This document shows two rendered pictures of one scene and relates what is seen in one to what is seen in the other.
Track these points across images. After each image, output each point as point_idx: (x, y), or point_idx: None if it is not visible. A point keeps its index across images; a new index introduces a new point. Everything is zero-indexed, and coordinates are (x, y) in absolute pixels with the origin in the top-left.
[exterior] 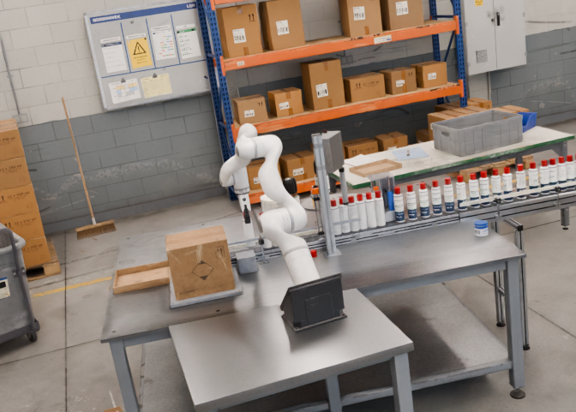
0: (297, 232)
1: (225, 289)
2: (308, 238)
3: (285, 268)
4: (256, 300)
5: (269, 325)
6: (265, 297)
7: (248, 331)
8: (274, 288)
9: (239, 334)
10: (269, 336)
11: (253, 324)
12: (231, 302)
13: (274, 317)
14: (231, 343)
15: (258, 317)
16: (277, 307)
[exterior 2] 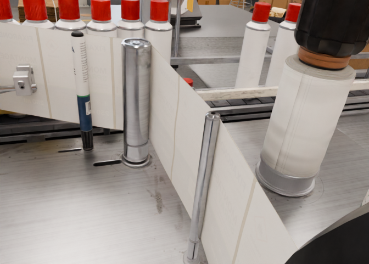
0: (250, 130)
1: None
2: (207, 101)
3: (230, 75)
4: (240, 43)
5: (208, 24)
6: (231, 43)
7: (225, 23)
8: (227, 51)
9: (232, 23)
10: (204, 20)
11: (225, 27)
12: (268, 44)
13: (207, 28)
14: (234, 20)
15: (224, 30)
16: (210, 34)
